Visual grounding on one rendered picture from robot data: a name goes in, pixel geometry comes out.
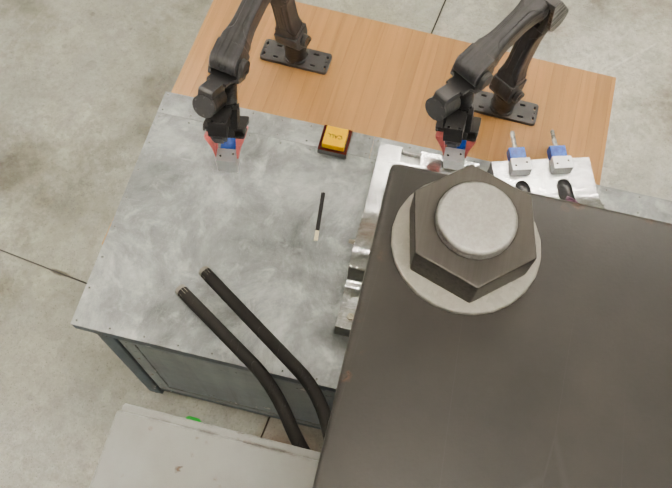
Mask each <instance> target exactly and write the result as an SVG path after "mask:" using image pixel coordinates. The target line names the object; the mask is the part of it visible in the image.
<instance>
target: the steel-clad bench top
mask: <svg viewBox="0 0 672 488"><path fill-rule="evenodd" d="M193 98H194V97H190V96H186V95H181V94H176V93H172V92H167V91H166V92H165V94H164V96H163V99H162V101H161V104H160V106H159V109H158V111H157V114H156V116H155V118H154V121H153V123H152V126H151V128H150V131H149V133H148V135H147V138H146V140H145V143H144V145H143V148H142V150H141V153H140V155H139V157H138V160H137V162H136V165H135V167H134V170H133V172H132V175H131V177H130V179H129V182H128V184H127V187H126V189H125V192H124V194H123V196H122V199H121V201H120V204H119V206H118V209H117V211H116V214H115V216H114V218H113V221H112V223H111V226H110V228H109V231H108V233H107V236H106V238H105V240H104V243H103V245H102V248H101V250H100V253H99V255H98V257H97V260H96V262H95V265H94V267H93V270H92V272H91V275H90V277H89V279H88V282H87V284H86V287H85V289H84V292H83V294H82V297H81V299H80V301H79V304H78V306H77V309H76V311H75V314H74V316H73V318H72V321H71V323H70V324H71V325H75V326H79V327H83V328H88V329H92V330H96V331H100V332H104V333H108V334H112V335H116V336H120V337H124V338H128V339H132V340H136V341H140V342H145V343H149V344H153V345H157V346H161V347H165V348H169V349H173V350H177V351H181V352H185V353H189V354H193V355H198V356H202V357H206V358H210V359H214V360H218V361H222V362H226V363H230V364H234V365H238V366H242V367H246V366H245V365H244V364H243V363H242V362H241V361H240V360H239V359H238V357H237V356H236V355H235V354H234V353H233V352H232V351H231V350H230V349H229V348H228V347H227V346H226V345H225V344H224V343H223V342H222V341H221V340H220V339H219V338H218V337H217V336H216V335H215V334H214V333H213V332H212V331H211V329H210V328H209V327H208V326H207V325H206V324H205V323H204V322H203V321H202V320H201V319H200V318H199V317H198V316H197V315H196V314H195V313H194V312H193V311H192V310H191V309H190V308H189V307H188V306H187V305H186V304H185V302H184V301H183V300H182V299H181V298H180V297H179V296H178V295H177V294H176V293H175V290H176V288H177V287H178V286H179V285H181V284H184V285H185V286H186V287H187V288H188V289H189V290H190V291H191V292H192V293H193V294H194V295H195V296H196V297H197V298H198V299H199V300H200V301H201V302H202V303H203V304H204V305H205V306H206V307H207V308H208V309H209V310H210V311H211V312H212V313H213V314H214V315H215V316H216V317H217V318H218V319H219V320H220V321H221V322H222V323H223V324H224V325H225V326H226V327H227V328H228V329H229V331H230V332H231V333H232V334H233V335H234V336H235V337H236V338H237V339H238V340H239V341H240V342H241V343H242V344H243V345H244V346H245V347H246V348H247V349H248V350H249V351H250V352H251V353H252V354H253V355H254V356H255V357H256V358H257V359H258V360H259V361H260V362H261V363H262V365H263V366H264V367H265V368H266V369H267V371H268V372H269V373H271V374H275V375H279V376H283V377H287V378H291V379H295V380H297V378H296V377H295V376H294V375H293V374H292V373H291V372H290V371H289V370H288V369H287V368H286V366H285V365H284V364H283V363H282V362H281V361H280V360H279V359H278V358H277V357H276V356H275V355H274V354H273V353H272V352H271V351H270V349H269V348H268V347H267V346H266V345H265V344H264V343H263V342H262V341H261V340H260V339H259V338H258V337H257V336H256V335H255V334H254V333H253V331H252V330H251V329H250V328H249V327H248V326H247V325H246V324H245V323H244V322H243V321H242V320H241V319H240V318H239V317H238V316H237V314H236V313H235V312H234V311H233V310H232V309H231V308H230V307H229V306H228V305H227V304H226V303H225V302H224V301H223V300H222V299H221V298H220V296H219V295H218V294H217V293H216V292H215V291H214V290H213V289H212V288H211V287H210V286H209V285H208V284H207V283H206V282H205V281H204V279H203V278H202V277H201V276H200V275H199V270H200V269H201V268H202V267H203V266H208V267H209V268H210V269H211V270H212V271H213V272H214V273H215V274H216V275H217V276H218V277H219V279H220V280H221V281H222V282H223V283H224V284H225V285H226V286H227V287H228V288H229V289H230V290H231V291H232V292H233V293H234V294H235V295H236V296H237V297H238V298H239V299H240V300H241V301H242V302H243V303H244V305H245V306H246V307H247V308H248V309H249V310H250V311H251V312H252V313H253V314H254V315H255V316H256V317H257V318H258V319H259V320H260V321H261V322H262V323H263V324H264V325H265V326H266V327H267V328H268V329H269V331H270V332H271V333H272V334H273V335H274V336H275V337H276V338H277V339H278V340H279V341H280V342H281V343H282V344H283V345H284V346H285V347H286V348H287V349H288V350H289V351H290V352H291V353H292V354H293V355H294V356H295V358H296V359H297V360H298V361H299V362H300V363H301V364H302V365H303V366H304V367H305V368H306V369H307V370H308V371H309V373H310V374H311V375H312V377H313V378H314V379H315V381H316V382H317V384H318V385H320V386H324V387H328V388H332V389H336V388H337V384H338V380H339V376H340V372H341V367H342V363H343V359H344V355H345V351H346V347H347V343H348V339H349V337H347V336H342V335H338V334H335V325H336V321H337V317H338V313H339V309H340V305H341V301H342V297H343V293H344V289H345V285H346V281H347V275H348V267H349V263H350V258H351V254H352V250H353V247H354V245H353V244H350V243H348V242H349V239H353V240H354V239H356V236H357V233H358V229H359V226H360V223H361V219H362V216H363V212H364V208H365V204H366V200H367V196H368V192H369V188H370V184H371V180H372V176H373V172H374V168H375V164H376V160H377V156H378V152H379V148H380V144H381V142H382V143H387V144H392V145H396V146H401V147H403V150H406V151H410V152H415V153H419V154H421V151H424V152H428V153H433V154H438V155H442V156H444V155H443V153H442V151H440V150H435V149H430V148H426V147H421V146H417V145H412V144H407V143H403V142H398V141H393V140H389V139H384V138H380V137H375V136H370V135H366V134H361V133H356V132H353V135H352V139H351V143H350V146H349V150H348V154H347V157H346V159H344V158H339V157H335V156H330V155H326V154H321V153H317V148H318V145H319V141H320V138H321V135H322V131H323V128H324V125H320V124H315V123H310V122H306V121H301V120H296V119H292V118H287V117H283V116H278V115H273V114H269V113H264V112H259V111H255V110H250V109H246V108H241V107H239V108H240V116H248V117H249V124H248V125H247V126H248V131H247V134H246V137H245V140H244V142H243V144H242V146H241V151H240V156H239V158H240V163H239V169H238V173H237V172H225V171H218V168H217V164H216V157H215V155H214V152H213V150H212V148H211V147H210V145H209V144H208V142H207V141H206V140H205V138H204V134H205V132H206V129H205V131H204V130H203V123H204V120H205V118H203V117H201V116H199V115H198V114H197V113H196V112H195V110H194V109H193V105H192V101H193ZM374 138H375V139H374ZM373 142H374V143H373ZM372 145H373V146H372ZM371 149H372V150H371ZM370 153H371V154H370ZM369 157H370V158H369ZM595 185H596V189H597V193H598V196H599V198H600V200H601V202H602V204H603V205H604V207H605V209H608V210H612V211H617V212H621V213H626V214H630V215H635V216H640V217H644V218H649V219H653V220H658V221H662V222H667V223H672V201H671V200H666V199H661V198H657V197H652V196H648V195H643V194H638V193H634V192H629V191H624V190H620V189H615V188H611V187H606V186H601V185H597V184H595ZM321 192H324V193H325V197H324V204H323V210H322V217H321V223H320V230H319V236H318V241H314V236H315V230H316V223H317V217H318V211H319V204H320V198H321ZM246 368H247V367H246Z"/></svg>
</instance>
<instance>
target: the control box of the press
mask: <svg viewBox="0 0 672 488"><path fill-rule="evenodd" d="M320 454H321V453H320V452H317V451H313V450H309V449H305V448H301V447H297V446H293V445H289V444H285V443H281V442H277V441H273V440H269V439H265V438H261V437H257V436H253V435H249V434H245V433H241V432H237V431H233V430H230V429H226V428H222V427H218V426H214V425H210V424H206V423H202V421H201V420H200V419H198V418H196V417H192V416H187V417H186V418H182V417H178V416H174V415H170V414H166V413H162V412H158V411H154V410H150V409H146V408H142V407H139V406H135V405H131V404H127V403H125V404H124V405H123V408H122V411H117V413H116V415H115V418H114V421H113V424H112V426H111V429H110V432H109V435H108V437H107V440H106V443H105V446H104V448H103V451H102V454H101V457H100V459H99V462H98V465H97V468H96V470H95V473H94V476H93V479H92V481H91V484H90V487H89V488H312V487H313V483H314V479H315V475H316V470H317V466H318V462H319V458H320Z"/></svg>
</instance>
